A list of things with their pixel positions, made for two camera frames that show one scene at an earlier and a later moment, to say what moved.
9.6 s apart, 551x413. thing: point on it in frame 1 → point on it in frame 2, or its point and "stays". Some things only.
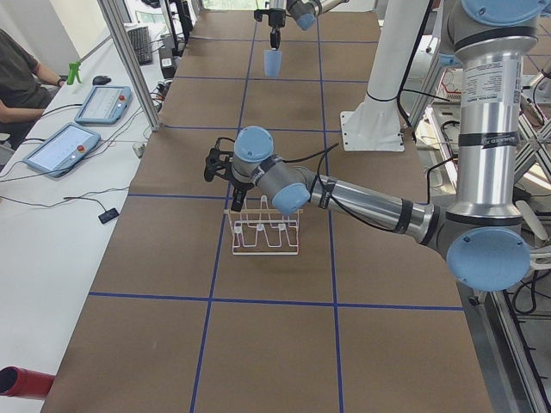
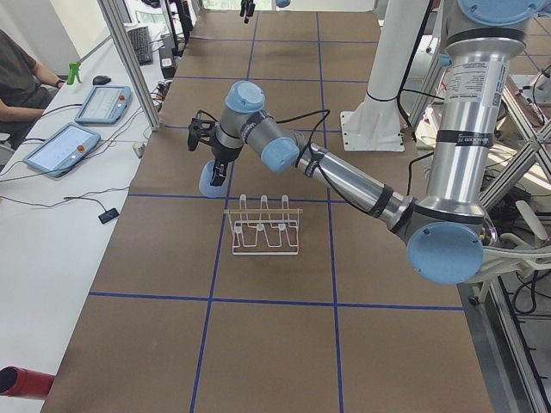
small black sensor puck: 108,215 stays
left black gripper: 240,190 → 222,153
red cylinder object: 18,382 stays
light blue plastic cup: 272,62 → 206,176
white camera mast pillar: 374,123 stays
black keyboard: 140,40 stays
